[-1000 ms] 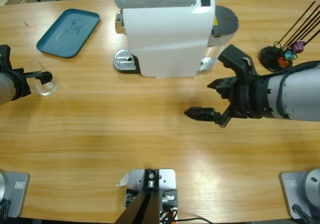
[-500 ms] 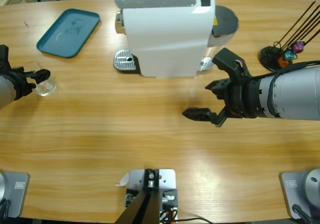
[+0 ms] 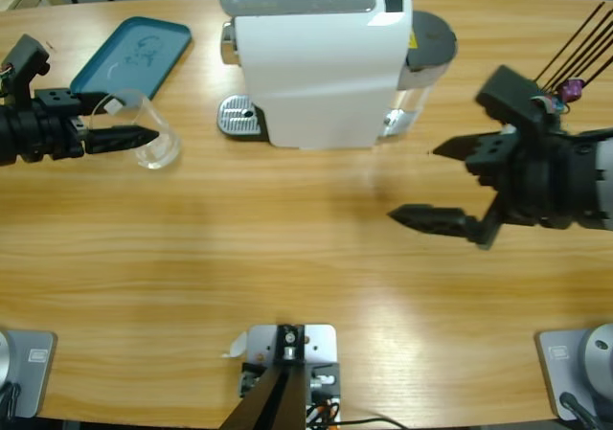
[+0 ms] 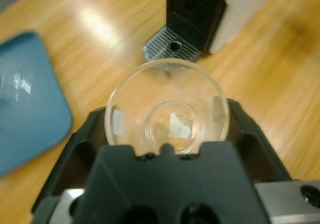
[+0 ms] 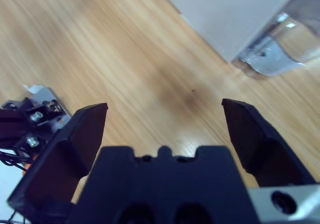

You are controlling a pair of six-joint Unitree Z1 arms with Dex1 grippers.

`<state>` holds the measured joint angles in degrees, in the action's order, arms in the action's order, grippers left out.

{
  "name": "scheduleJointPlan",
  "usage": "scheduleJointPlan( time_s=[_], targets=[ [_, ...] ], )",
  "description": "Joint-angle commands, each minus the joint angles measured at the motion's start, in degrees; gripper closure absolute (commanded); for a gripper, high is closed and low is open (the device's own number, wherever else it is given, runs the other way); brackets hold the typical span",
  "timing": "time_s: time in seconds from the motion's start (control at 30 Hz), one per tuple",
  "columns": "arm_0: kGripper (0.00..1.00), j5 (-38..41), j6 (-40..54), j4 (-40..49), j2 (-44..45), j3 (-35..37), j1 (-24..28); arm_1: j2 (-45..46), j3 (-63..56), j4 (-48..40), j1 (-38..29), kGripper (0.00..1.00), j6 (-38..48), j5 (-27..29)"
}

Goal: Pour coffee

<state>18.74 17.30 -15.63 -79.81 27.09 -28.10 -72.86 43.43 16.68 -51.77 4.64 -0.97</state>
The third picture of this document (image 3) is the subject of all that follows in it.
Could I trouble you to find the black base cable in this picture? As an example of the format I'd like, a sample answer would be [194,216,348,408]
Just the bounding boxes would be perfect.
[558,391,600,430]
[0,381,23,421]

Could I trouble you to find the orange wires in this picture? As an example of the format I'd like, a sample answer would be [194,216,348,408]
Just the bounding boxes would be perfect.
[306,400,336,424]

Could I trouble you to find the clear glass cup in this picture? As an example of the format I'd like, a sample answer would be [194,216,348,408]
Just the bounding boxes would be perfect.
[88,88,183,170]

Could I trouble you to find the white paper tab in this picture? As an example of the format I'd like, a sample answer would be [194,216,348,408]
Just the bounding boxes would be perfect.
[220,332,248,359]

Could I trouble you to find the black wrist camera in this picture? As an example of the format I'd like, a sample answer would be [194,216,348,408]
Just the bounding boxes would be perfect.
[474,64,569,135]
[2,34,52,110]

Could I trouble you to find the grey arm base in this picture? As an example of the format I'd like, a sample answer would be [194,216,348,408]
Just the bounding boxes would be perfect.
[534,323,613,421]
[0,329,57,420]

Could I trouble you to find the teal plastic tray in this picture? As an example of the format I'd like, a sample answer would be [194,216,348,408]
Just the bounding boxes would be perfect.
[69,15,193,102]

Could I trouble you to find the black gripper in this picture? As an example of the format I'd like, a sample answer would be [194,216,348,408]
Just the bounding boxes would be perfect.
[0,87,160,167]
[386,130,600,252]

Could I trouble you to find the white capsule coffee machine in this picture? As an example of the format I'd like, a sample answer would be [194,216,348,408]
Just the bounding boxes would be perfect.
[217,0,459,152]

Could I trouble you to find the dark camera post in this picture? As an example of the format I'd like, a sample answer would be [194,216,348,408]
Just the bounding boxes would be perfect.
[219,324,307,430]

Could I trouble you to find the purple coffee capsule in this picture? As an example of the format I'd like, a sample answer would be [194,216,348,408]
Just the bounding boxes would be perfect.
[559,79,584,103]

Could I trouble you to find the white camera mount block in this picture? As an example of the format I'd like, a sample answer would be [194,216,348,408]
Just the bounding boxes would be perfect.
[238,324,342,424]

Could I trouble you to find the black capsule holder with rods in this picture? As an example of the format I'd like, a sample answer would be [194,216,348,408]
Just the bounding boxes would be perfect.
[535,1,613,96]

